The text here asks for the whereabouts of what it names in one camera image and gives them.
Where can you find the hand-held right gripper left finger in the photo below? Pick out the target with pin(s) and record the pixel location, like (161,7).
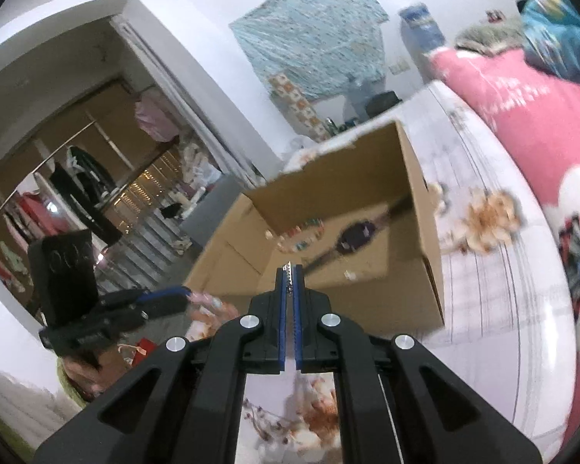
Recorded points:
(282,319)

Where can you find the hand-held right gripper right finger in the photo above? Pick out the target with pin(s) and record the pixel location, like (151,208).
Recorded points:
(298,319)

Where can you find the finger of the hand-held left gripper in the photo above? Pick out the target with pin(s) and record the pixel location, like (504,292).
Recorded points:
(166,302)

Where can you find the brown cardboard box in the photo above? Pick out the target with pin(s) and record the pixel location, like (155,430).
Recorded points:
(406,299)

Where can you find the person's left hand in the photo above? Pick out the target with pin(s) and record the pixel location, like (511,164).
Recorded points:
(84,374)

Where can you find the red hanging garment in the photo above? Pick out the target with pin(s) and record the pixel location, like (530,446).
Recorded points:
(40,215)

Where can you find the black hanging jacket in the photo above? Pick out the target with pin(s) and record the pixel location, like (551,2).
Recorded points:
(89,193)

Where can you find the small black bag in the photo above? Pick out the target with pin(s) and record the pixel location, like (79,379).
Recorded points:
(170,210)

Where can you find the grey cabinet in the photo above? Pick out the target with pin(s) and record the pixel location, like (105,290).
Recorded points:
(212,212)

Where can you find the black wrist watch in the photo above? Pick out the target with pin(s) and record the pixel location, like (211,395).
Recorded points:
(357,237)

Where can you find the brown woven cabinet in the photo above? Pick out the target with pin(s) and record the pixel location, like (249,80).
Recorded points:
(152,181)

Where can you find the pile of pale bags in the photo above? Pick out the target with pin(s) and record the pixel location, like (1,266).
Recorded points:
(200,174)

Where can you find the white and green fleece robe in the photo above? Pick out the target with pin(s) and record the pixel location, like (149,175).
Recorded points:
(9,406)

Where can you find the pink hanging garment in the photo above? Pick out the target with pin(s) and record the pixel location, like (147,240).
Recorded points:
(155,116)

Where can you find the floral tablecloth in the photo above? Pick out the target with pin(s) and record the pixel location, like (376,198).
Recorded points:
(488,299)

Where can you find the small dark bottle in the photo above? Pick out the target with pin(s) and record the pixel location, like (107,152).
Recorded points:
(331,126)

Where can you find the pale blue container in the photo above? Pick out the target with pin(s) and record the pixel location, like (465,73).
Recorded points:
(365,96)

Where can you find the pink floral bedsheet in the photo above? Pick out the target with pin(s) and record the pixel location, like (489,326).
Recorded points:
(536,130)

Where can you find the blue water bottle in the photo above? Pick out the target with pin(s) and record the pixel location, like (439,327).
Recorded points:
(421,26)

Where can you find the grey fuzzy blanket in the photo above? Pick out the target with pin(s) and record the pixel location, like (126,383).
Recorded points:
(490,36)

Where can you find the blue printed blanket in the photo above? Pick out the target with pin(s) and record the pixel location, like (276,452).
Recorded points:
(560,38)

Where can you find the orange patterned wall cloth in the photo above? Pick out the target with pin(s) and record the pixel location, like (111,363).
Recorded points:
(297,101)

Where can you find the white wall socket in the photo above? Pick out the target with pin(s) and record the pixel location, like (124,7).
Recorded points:
(399,66)

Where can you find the teal printed wall cloth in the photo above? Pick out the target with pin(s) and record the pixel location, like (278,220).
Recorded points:
(309,24)

